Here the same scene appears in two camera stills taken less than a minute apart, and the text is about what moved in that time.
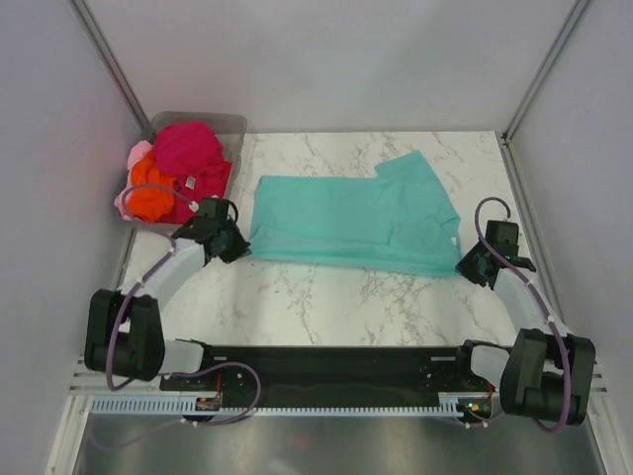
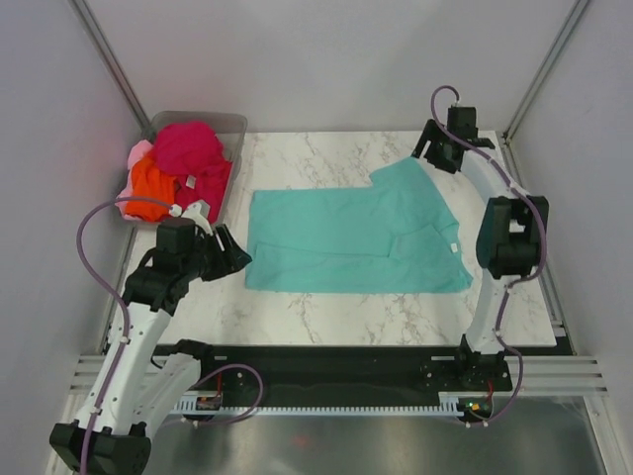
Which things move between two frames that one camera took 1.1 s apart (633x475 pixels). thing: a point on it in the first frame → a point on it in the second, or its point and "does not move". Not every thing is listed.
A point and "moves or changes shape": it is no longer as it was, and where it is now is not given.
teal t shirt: (399, 221) moves or changes shape
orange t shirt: (150, 194) does not move
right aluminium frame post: (566, 30) does not move
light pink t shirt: (136, 149) does not move
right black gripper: (465, 270) → (430, 133)
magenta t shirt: (192, 153) does not move
